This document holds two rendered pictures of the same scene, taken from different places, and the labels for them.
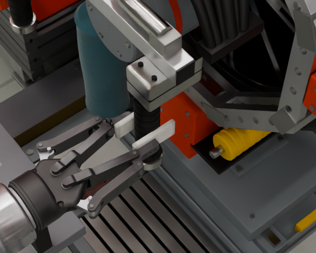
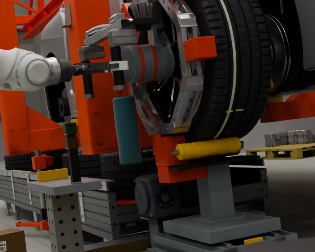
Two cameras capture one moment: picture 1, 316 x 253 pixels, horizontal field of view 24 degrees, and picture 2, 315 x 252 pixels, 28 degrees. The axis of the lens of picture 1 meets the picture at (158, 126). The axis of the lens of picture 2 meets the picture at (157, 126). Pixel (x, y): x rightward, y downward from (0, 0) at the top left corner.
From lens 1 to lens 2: 1.88 m
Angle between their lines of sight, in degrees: 56
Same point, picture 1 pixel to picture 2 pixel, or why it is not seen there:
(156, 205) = not seen: outside the picture
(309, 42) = (178, 25)
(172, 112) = (160, 155)
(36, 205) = (62, 61)
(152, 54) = (116, 26)
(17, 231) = (52, 62)
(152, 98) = (113, 35)
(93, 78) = (120, 131)
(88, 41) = (116, 105)
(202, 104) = (168, 130)
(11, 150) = not seen: hidden behind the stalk
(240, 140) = (187, 145)
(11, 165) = not seen: hidden behind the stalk
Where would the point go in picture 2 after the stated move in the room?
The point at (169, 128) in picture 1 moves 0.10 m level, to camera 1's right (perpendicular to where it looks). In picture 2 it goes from (125, 63) to (153, 58)
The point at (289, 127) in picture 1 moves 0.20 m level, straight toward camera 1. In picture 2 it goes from (185, 81) to (153, 82)
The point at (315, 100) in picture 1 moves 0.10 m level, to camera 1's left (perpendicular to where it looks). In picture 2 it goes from (186, 52) to (157, 56)
